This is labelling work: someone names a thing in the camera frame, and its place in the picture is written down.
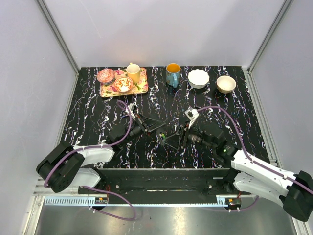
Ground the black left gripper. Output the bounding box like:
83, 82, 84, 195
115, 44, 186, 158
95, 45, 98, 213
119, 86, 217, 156
120, 113, 166, 146

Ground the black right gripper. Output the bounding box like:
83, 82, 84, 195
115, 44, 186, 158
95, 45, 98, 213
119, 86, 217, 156
162, 119, 215, 150

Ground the black remote control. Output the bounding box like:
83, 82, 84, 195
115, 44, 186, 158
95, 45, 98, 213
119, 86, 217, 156
156, 132, 167, 146

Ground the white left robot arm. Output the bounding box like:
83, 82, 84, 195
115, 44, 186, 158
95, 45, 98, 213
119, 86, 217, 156
36, 113, 165, 194

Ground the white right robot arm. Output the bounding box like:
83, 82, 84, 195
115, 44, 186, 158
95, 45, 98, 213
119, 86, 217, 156
158, 124, 313, 222

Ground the orange patterned bowl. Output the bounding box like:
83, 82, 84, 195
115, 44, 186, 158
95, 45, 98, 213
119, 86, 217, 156
114, 76, 134, 93

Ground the yellow mug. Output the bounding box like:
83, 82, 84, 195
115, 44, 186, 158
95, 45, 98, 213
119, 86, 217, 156
126, 63, 140, 84

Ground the floral rectangular tray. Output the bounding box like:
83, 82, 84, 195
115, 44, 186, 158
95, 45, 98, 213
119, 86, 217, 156
100, 67, 148, 98

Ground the blue mug orange inside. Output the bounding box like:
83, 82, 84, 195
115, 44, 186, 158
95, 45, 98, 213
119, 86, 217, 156
166, 63, 181, 88

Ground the pink patterned bowl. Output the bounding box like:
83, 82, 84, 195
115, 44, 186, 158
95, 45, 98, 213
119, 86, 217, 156
96, 68, 115, 85

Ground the white scalloped bowl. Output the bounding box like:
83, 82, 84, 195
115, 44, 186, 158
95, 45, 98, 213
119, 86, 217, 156
187, 69, 210, 89

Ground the cream round bowl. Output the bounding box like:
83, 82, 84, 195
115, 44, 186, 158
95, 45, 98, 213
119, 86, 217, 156
216, 75, 237, 94

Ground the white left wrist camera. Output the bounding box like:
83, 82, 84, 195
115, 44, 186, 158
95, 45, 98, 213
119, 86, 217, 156
125, 103, 136, 118

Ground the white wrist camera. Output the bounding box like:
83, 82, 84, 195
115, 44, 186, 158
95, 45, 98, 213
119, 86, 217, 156
184, 107, 199, 129
125, 103, 136, 118

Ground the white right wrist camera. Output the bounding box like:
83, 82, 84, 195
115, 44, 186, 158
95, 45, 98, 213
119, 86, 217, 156
184, 107, 199, 129

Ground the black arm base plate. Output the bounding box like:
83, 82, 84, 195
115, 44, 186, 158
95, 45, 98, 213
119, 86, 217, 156
95, 169, 239, 195

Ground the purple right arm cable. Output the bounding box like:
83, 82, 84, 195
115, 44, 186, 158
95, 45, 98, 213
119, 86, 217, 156
195, 105, 313, 212

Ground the aluminium front rail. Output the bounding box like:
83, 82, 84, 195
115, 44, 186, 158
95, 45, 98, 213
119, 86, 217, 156
33, 180, 256, 207

